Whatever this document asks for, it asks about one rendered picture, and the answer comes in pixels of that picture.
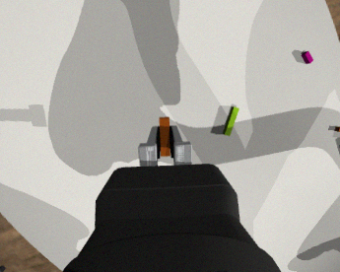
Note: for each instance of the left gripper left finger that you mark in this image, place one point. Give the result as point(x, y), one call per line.
point(150, 152)

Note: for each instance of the magenta rod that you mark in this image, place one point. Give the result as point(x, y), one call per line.
point(307, 57)

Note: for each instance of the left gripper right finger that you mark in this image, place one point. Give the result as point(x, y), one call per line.
point(181, 152)

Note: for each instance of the lime green rod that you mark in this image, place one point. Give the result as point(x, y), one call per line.
point(231, 121)

